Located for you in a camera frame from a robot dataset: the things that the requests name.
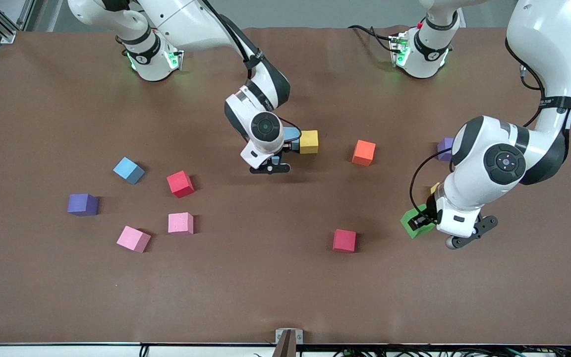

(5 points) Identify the green foam cube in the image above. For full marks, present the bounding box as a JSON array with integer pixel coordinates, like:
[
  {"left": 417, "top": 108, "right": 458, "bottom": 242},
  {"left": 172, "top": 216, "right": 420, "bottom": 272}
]
[{"left": 400, "top": 204, "right": 436, "bottom": 239}]

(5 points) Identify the pink foam cube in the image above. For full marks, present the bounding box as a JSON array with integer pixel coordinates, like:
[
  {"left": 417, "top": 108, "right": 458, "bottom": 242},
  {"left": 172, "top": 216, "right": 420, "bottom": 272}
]
[
  {"left": 168, "top": 212, "right": 194, "bottom": 235},
  {"left": 116, "top": 226, "right": 152, "bottom": 254}
]

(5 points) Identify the purple foam cube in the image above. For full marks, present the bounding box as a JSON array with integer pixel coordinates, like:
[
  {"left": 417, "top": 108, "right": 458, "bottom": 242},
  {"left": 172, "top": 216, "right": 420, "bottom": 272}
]
[
  {"left": 437, "top": 137, "right": 456, "bottom": 162},
  {"left": 67, "top": 193, "right": 99, "bottom": 217}
]

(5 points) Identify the orange foam cube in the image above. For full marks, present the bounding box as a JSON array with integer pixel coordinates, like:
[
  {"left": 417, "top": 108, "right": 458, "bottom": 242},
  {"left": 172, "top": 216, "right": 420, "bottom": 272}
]
[{"left": 351, "top": 139, "right": 377, "bottom": 167}]

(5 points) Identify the red foam cube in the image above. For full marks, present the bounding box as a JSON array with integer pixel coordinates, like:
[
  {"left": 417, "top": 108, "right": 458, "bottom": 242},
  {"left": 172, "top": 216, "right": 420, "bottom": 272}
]
[
  {"left": 167, "top": 170, "right": 195, "bottom": 199},
  {"left": 333, "top": 229, "right": 357, "bottom": 254}
]

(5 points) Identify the brown table mat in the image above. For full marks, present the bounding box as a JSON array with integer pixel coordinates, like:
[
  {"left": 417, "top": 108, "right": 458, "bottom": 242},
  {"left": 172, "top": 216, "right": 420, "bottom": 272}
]
[{"left": 0, "top": 25, "right": 571, "bottom": 346}]

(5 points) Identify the black left arm base cable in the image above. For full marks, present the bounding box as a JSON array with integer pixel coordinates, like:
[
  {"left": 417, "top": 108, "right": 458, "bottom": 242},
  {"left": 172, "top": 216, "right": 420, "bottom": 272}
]
[{"left": 347, "top": 25, "right": 398, "bottom": 53}]

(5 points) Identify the grey metal bracket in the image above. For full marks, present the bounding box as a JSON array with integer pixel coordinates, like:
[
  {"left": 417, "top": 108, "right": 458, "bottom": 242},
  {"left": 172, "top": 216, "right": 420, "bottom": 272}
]
[{"left": 275, "top": 328, "right": 304, "bottom": 345}]

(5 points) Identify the white table edge rail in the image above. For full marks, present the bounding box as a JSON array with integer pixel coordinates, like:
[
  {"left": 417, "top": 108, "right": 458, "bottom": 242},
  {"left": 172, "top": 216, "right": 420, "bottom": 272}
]
[{"left": 0, "top": 344, "right": 571, "bottom": 357}]

